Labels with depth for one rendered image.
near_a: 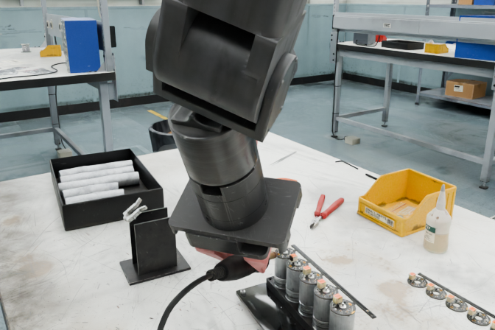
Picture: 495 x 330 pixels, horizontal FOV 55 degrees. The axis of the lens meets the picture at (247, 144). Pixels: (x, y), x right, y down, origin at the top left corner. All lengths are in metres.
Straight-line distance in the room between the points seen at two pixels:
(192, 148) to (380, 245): 0.47
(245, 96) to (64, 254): 0.52
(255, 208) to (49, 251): 0.43
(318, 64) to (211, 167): 6.05
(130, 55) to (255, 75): 4.76
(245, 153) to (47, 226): 0.54
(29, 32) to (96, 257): 4.12
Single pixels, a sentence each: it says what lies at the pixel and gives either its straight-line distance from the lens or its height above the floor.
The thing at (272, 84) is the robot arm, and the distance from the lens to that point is 0.27.
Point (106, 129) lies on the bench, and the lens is 2.46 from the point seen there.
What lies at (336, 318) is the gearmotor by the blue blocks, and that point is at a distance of 0.49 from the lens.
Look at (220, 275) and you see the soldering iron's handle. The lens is 0.39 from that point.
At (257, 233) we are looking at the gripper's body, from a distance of 0.38.
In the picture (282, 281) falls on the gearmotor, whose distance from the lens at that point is 0.58.
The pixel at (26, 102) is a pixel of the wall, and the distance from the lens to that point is 4.82.
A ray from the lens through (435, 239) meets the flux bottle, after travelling 0.73.
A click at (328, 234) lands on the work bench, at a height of 0.75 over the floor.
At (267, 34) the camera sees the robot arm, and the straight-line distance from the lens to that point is 0.24.
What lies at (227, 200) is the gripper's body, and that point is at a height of 0.95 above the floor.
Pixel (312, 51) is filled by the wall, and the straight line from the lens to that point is 6.26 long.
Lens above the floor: 1.10
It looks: 18 degrees down
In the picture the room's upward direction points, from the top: straight up
